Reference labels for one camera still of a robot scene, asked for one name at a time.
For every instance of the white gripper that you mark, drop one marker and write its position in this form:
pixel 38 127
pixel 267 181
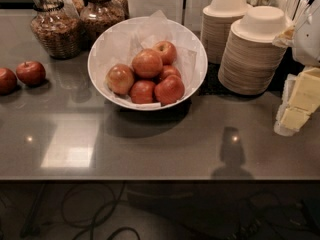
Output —
pixel 308 40

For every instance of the back right red apple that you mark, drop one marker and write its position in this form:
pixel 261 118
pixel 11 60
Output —
pixel 167 51

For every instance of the small middle red apple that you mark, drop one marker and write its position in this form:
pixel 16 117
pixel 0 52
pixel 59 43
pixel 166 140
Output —
pixel 167 71

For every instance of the front right red apple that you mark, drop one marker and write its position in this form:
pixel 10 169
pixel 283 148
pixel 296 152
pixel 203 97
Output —
pixel 169 90

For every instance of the top centre red apple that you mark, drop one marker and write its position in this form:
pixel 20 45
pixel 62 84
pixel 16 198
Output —
pixel 147 64

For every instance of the white bowl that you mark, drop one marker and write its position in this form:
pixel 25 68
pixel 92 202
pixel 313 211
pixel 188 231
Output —
pixel 100 64

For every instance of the front centre red apple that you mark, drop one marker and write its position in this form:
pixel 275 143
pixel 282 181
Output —
pixel 142 92

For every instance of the left yellowish red apple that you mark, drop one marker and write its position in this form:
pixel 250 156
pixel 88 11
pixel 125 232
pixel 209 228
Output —
pixel 120 78

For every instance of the red apple on table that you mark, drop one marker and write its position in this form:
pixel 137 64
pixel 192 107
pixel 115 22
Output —
pixel 31 73

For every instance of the red apple at left edge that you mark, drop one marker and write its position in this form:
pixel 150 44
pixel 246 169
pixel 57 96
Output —
pixel 8 81

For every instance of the front stack paper bowls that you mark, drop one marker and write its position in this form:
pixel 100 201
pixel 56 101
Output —
pixel 250 58

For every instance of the stack paper bowls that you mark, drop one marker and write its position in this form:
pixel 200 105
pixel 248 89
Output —
pixel 217 19
pixel 250 58

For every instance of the back stack paper bowls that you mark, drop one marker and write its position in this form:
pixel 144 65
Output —
pixel 217 19

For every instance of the middle glass cereal jar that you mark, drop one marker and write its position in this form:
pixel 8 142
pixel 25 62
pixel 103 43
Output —
pixel 100 15

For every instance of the left glass cereal jar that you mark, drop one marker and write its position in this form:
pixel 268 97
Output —
pixel 59 34

